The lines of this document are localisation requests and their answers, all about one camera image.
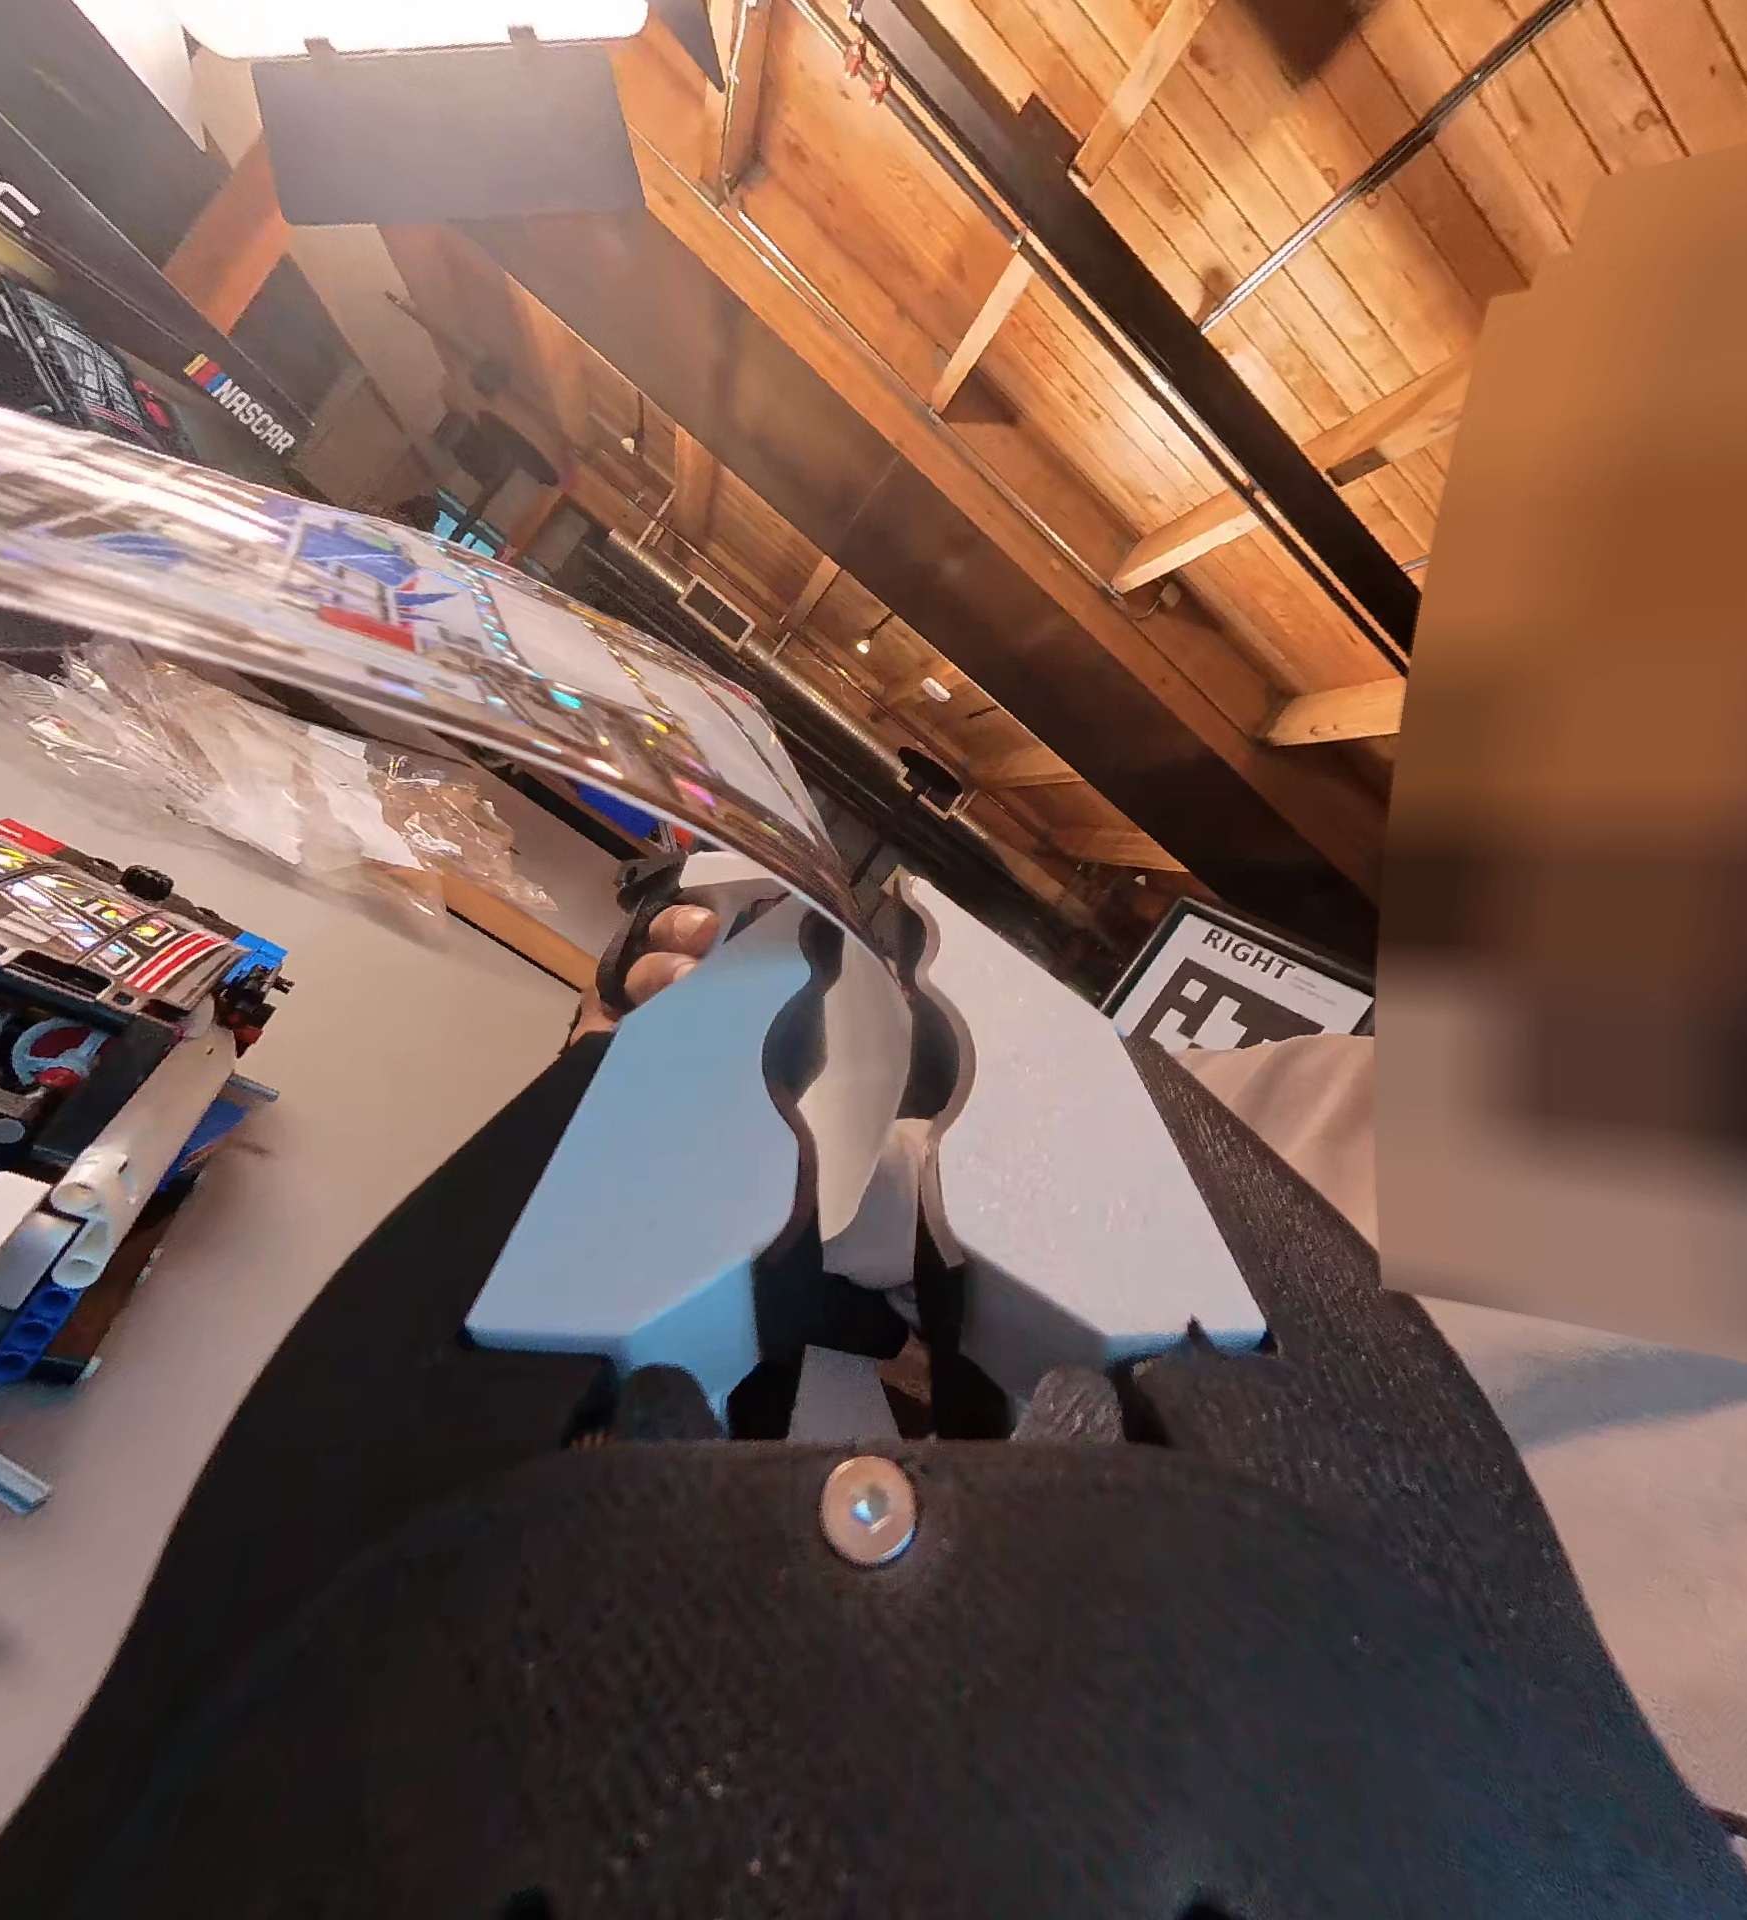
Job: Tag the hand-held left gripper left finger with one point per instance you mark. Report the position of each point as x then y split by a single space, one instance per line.
647 1167

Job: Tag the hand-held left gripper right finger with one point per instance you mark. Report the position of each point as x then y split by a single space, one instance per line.
1081 1185

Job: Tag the holographic sticker sheet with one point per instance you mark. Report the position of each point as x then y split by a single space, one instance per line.
363 601

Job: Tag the lego race car model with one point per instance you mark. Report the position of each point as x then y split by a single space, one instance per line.
66 932

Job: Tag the black lego set box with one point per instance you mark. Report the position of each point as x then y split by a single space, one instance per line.
66 346

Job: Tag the person's right hand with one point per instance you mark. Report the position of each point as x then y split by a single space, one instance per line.
681 947

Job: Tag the black framed marker sign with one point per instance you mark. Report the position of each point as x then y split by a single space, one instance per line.
1240 991

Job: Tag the clear plastic bags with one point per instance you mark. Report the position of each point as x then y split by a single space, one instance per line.
259 782

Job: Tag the studio light panel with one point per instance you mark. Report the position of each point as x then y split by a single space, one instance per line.
438 137

